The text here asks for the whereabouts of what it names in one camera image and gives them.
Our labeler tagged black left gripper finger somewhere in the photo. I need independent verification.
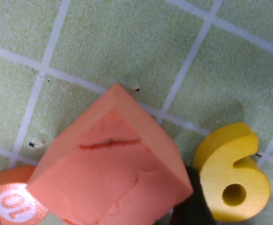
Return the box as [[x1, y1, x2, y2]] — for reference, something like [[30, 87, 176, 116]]
[[169, 165, 216, 225]]

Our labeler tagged salmon rhombus block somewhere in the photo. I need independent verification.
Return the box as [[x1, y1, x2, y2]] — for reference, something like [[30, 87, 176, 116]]
[[26, 82, 195, 225]]

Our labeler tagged yellow number six piece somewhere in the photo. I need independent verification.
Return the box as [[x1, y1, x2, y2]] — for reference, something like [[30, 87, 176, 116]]
[[192, 121, 272, 223]]

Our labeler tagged green checked tablecloth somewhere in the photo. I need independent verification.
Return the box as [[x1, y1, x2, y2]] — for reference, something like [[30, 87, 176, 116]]
[[0, 0, 273, 225]]

